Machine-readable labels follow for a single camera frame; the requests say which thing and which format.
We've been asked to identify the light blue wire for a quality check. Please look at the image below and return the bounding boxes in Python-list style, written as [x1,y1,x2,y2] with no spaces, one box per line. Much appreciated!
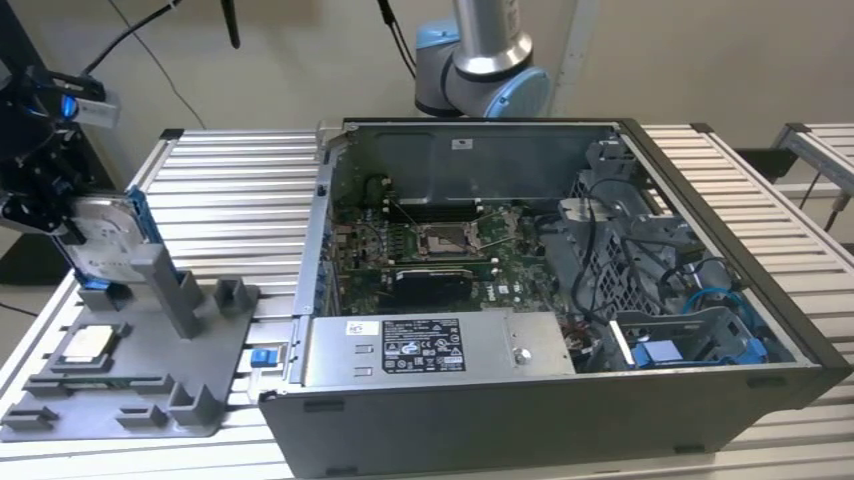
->
[683,257,752,351]

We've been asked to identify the green motherboard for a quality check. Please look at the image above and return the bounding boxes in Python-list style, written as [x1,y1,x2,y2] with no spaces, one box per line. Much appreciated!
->
[329,194,582,316]

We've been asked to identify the black camera cable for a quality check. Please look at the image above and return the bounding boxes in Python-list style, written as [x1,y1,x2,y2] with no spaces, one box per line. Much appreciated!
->
[80,0,185,76]

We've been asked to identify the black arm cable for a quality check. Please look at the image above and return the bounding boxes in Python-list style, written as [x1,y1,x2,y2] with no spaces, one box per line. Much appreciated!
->
[375,0,420,80]

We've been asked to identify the black hanging rod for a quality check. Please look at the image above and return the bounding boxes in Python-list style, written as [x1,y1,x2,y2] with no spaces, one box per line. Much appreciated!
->
[219,0,241,50]

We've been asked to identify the grey plastic parts rack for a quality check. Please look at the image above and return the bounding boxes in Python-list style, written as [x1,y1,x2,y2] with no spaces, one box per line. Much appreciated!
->
[0,244,261,444]

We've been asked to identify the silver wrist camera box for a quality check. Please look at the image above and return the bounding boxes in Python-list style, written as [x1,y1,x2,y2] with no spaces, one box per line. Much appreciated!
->
[51,73,123,127]

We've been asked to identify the metal slat side table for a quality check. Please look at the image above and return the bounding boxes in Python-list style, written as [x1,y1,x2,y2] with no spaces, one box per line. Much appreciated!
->
[772,122,854,201]

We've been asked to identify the silver CPU chip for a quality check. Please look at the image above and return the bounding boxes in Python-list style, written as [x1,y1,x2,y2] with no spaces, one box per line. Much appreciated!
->
[53,323,121,362]

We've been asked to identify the hard disk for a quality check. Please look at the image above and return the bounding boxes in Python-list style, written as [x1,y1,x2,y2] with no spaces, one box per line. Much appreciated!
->
[56,184,183,292]
[626,339,768,372]

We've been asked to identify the green RAM stick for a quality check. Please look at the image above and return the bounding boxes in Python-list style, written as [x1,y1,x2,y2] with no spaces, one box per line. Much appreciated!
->
[29,374,168,392]

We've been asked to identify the thin metal locking lever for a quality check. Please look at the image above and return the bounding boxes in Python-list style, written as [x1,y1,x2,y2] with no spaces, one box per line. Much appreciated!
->
[393,198,432,229]

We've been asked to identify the black graphics card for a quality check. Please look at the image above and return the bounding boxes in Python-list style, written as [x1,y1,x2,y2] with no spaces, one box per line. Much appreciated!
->
[391,266,476,305]

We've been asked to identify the grey power supply unit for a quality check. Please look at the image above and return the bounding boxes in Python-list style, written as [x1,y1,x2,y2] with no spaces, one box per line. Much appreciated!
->
[299,309,579,389]

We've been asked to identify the CPU socket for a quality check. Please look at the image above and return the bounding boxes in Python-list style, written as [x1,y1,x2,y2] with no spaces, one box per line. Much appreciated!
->
[412,219,486,259]

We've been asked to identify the metal socket cover frame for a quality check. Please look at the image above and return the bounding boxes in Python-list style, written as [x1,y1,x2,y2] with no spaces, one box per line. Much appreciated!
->
[474,203,532,240]

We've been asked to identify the black PC case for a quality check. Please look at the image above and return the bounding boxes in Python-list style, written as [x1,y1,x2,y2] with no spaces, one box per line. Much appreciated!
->
[256,115,854,479]

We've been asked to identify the grey metal disk bay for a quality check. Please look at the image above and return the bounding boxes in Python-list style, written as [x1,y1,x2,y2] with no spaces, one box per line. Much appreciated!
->
[539,139,802,374]

